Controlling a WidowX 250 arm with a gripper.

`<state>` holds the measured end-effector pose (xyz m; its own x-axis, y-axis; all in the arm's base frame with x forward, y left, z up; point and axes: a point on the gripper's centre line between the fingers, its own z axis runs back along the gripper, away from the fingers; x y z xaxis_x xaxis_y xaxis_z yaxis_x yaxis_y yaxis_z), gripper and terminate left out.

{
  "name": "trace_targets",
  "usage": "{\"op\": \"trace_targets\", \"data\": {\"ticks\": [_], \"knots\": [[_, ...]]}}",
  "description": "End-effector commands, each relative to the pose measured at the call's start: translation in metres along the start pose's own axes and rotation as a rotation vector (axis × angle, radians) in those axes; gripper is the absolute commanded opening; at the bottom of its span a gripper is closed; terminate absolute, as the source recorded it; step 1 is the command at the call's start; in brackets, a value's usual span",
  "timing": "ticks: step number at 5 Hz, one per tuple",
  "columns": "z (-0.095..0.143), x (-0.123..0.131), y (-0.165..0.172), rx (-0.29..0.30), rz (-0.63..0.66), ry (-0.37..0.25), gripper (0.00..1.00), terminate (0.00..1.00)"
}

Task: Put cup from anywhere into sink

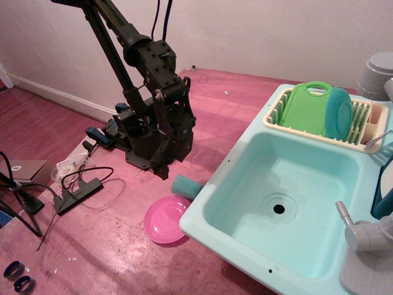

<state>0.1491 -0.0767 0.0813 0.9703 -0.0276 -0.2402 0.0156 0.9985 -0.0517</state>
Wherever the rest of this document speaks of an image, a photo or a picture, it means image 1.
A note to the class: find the grey cylinder container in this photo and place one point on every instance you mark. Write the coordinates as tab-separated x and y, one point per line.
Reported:
375	83

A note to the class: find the black usb hub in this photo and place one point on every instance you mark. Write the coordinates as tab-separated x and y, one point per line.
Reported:
70	200

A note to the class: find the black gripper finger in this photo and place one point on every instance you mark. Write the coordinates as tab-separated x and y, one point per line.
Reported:
159	162

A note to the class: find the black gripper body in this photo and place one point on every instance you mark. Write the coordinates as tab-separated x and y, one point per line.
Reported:
171	118

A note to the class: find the blue clamp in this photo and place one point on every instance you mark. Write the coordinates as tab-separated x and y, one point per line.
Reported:
99	138

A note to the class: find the cream dish rack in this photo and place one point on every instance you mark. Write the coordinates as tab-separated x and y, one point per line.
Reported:
369	122

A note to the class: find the green cutting board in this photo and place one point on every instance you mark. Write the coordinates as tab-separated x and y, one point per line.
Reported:
305	109

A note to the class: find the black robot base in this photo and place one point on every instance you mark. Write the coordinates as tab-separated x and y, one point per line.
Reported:
127	129

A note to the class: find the pink plastic plate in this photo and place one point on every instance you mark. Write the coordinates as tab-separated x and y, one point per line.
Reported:
161	221

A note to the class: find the teal plastic cup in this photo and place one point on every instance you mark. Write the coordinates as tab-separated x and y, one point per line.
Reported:
186	187

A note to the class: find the clear plastic cup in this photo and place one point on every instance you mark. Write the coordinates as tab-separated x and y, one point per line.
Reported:
64	172

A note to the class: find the dark teal pitcher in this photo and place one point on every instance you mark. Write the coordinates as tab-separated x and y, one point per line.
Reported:
382	203

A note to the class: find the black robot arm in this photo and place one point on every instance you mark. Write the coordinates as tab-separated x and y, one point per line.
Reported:
133	56

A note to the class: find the light teal toy sink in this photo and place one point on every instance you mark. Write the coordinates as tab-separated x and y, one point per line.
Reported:
270	210

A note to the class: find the teal plate in rack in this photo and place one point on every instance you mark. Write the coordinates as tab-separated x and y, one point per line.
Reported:
338	114

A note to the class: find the grey toy faucet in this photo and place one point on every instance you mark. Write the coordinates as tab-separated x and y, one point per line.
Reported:
366	236

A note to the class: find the brown cardboard box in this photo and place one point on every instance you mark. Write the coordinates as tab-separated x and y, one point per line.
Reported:
32	171

